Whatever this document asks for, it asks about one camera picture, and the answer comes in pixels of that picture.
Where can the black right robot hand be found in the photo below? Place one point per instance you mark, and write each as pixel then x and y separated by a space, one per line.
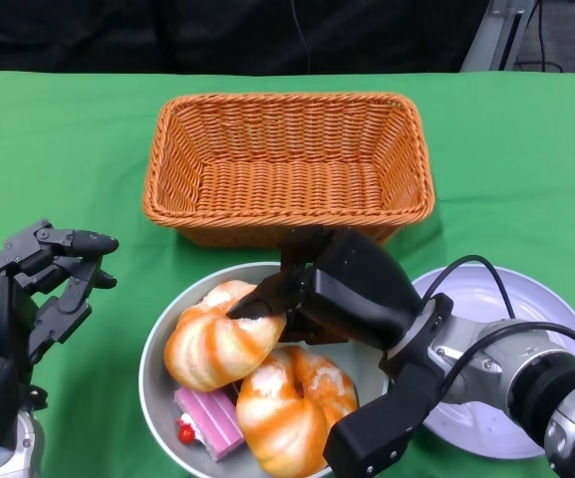
pixel 357 289

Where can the long striped orange bread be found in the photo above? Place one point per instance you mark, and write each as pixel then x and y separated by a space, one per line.
pixel 207 348

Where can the grey round bowl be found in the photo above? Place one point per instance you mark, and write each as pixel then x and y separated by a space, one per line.
pixel 157 398

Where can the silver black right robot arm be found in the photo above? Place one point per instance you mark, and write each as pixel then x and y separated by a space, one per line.
pixel 531 368

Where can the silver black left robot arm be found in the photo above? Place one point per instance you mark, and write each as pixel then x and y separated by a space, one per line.
pixel 8 458

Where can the orange wicker basket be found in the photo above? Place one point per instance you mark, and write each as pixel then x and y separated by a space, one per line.
pixel 287 189

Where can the white round plate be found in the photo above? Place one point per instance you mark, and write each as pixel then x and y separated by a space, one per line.
pixel 541 299

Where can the pink cake slice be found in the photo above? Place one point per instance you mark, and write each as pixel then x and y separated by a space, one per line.
pixel 212 418

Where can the green tablecloth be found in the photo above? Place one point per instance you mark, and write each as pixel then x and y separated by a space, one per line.
pixel 68 174

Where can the black cloth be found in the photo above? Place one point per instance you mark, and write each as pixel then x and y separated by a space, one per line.
pixel 117 35

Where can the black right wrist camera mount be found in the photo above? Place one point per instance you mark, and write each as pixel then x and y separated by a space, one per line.
pixel 367 438

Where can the grey aluminium frame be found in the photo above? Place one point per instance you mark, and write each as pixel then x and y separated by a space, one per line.
pixel 488 35

